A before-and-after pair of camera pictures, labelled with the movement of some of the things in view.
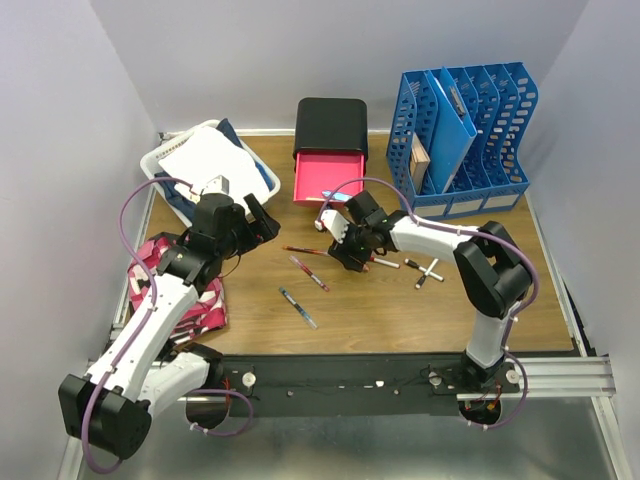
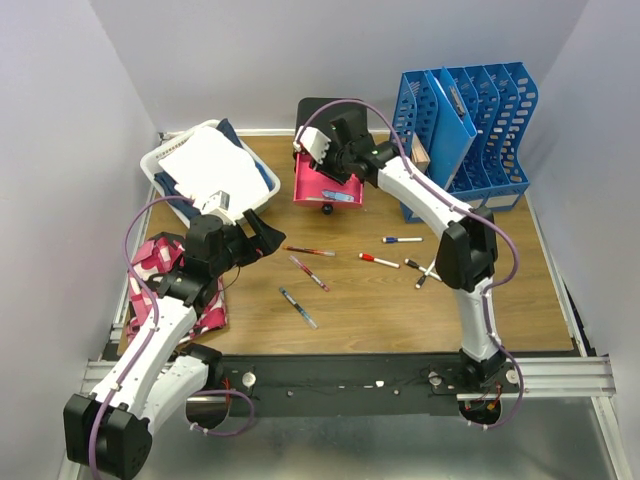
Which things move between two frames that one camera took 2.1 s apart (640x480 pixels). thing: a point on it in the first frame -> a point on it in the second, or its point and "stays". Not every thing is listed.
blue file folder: (455, 132) stays
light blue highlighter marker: (339, 196) stays
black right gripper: (339, 251) -> (323, 168)
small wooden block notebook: (419, 162) stays
